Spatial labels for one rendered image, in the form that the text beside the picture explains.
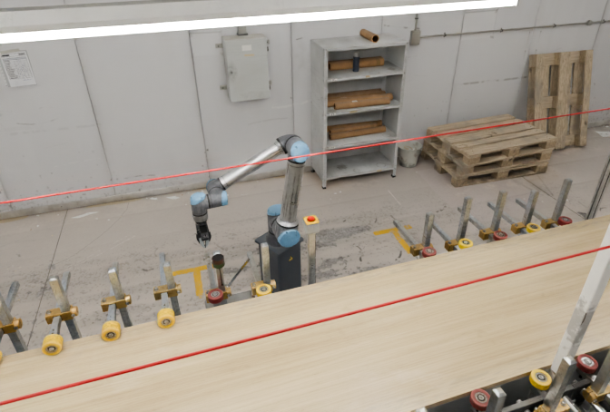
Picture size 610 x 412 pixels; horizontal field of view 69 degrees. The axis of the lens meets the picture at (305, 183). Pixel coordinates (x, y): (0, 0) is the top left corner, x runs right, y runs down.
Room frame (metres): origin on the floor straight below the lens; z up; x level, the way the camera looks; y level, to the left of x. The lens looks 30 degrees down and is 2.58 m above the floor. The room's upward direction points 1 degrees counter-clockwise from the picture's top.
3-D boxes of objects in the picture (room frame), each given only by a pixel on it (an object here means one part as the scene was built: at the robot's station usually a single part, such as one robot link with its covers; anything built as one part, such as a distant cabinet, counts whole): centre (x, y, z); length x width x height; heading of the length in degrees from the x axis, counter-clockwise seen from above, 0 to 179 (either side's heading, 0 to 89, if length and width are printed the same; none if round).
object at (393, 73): (4.60, -0.57, 0.78); 0.90 x 0.45 x 1.55; 106
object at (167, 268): (1.71, 0.70, 0.89); 0.04 x 0.04 x 0.48; 17
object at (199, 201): (2.23, 0.64, 1.14); 0.10 x 0.09 x 0.12; 110
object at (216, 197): (2.28, 0.53, 1.14); 0.12 x 0.12 x 0.09; 20
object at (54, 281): (1.56, 1.17, 0.94); 0.04 x 0.04 x 0.48; 17
